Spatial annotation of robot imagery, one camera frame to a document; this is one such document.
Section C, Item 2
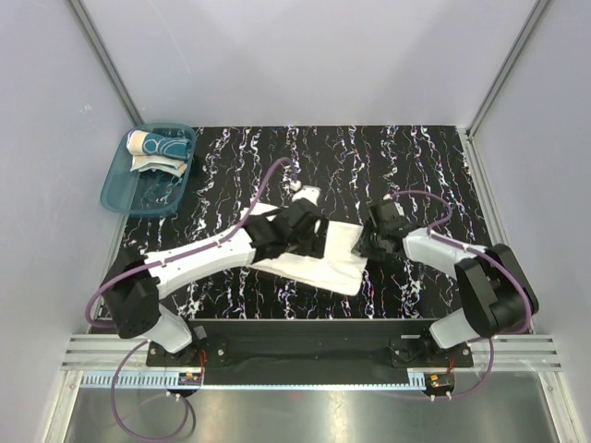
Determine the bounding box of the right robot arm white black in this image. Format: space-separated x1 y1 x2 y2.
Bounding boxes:
352 199 539 366

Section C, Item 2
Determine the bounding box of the right small circuit board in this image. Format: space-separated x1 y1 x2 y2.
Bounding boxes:
427 373 455 389

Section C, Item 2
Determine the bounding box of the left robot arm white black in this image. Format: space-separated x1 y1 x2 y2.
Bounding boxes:
103 198 329 365

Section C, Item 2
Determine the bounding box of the left small circuit board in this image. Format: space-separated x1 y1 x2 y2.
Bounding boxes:
178 372 203 386

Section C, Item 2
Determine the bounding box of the teal transparent plastic bin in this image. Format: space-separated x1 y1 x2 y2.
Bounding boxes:
100 123 198 218

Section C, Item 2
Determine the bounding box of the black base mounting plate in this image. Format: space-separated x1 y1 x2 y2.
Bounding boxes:
147 319 474 369

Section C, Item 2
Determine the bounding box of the aluminium frame rail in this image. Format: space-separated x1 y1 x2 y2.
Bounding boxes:
60 335 562 372

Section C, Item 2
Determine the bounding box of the teal beige Doraemon towel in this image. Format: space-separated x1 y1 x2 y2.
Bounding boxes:
126 129 190 177

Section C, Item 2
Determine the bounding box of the white towel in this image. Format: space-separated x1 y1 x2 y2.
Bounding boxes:
231 204 368 295

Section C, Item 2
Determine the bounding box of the small circuit board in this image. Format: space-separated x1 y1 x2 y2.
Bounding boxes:
427 373 455 389
178 372 203 386

